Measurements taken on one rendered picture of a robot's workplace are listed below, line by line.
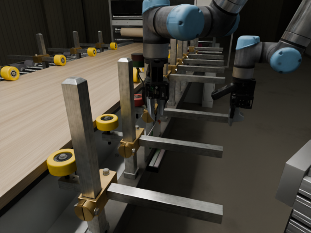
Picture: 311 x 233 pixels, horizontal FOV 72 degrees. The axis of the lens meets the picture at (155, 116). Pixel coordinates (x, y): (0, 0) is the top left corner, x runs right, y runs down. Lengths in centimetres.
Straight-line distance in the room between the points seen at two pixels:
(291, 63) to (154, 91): 40
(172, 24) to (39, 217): 66
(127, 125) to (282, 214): 141
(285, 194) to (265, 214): 130
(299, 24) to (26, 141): 85
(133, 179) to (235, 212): 106
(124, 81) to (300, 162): 48
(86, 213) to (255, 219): 136
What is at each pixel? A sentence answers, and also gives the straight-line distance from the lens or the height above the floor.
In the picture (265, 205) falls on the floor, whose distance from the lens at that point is 187.
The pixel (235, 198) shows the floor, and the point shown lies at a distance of 184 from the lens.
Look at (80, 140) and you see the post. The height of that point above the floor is 101.
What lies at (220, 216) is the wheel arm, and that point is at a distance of 56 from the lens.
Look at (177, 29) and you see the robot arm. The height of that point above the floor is 122.
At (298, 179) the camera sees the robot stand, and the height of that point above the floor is 97.
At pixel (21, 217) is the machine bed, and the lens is 74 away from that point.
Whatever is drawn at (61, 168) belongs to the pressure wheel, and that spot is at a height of 90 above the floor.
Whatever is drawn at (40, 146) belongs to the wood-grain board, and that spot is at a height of 90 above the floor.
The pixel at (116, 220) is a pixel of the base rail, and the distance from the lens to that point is 71.
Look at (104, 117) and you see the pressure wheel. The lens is 82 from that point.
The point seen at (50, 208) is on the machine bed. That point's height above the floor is 68.
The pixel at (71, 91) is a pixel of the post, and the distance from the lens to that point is 44.
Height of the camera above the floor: 124
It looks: 25 degrees down
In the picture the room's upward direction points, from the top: straight up
